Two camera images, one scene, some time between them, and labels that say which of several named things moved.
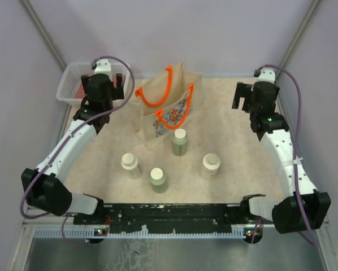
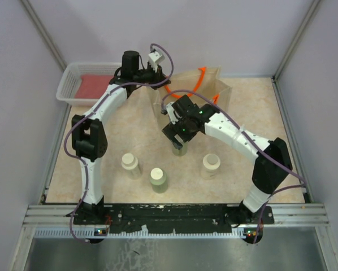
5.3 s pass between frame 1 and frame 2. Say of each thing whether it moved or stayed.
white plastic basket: stayed
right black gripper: moved
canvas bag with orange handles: moved
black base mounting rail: stayed
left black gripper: moved
